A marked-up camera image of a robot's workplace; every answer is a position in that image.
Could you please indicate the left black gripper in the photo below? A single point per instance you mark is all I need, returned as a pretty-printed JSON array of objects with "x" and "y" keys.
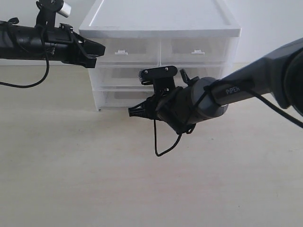
[{"x": 71, "y": 48}]

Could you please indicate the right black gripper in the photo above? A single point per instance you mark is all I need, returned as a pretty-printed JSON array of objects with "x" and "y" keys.
[{"x": 158, "y": 107}]

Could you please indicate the wide translucent drawer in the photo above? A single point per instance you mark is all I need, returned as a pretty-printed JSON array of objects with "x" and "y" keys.
[
  {"x": 127, "y": 78},
  {"x": 119, "y": 99}
]

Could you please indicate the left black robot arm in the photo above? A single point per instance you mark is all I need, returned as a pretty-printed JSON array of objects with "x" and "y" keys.
[{"x": 36, "y": 43}]

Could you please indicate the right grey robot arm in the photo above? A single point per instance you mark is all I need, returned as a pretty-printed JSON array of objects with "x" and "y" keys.
[{"x": 182, "y": 102}]

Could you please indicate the top left translucent drawer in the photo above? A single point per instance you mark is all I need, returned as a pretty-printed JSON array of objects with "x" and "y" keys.
[{"x": 129, "y": 51}]

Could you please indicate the top right translucent drawer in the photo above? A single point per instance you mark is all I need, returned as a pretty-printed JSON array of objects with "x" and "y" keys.
[{"x": 198, "y": 51}]

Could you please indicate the white plastic drawer cabinet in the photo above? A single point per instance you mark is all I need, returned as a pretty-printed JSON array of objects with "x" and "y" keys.
[{"x": 159, "y": 19}]

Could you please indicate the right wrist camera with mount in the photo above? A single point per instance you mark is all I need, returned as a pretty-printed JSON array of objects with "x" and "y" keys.
[{"x": 161, "y": 78}]

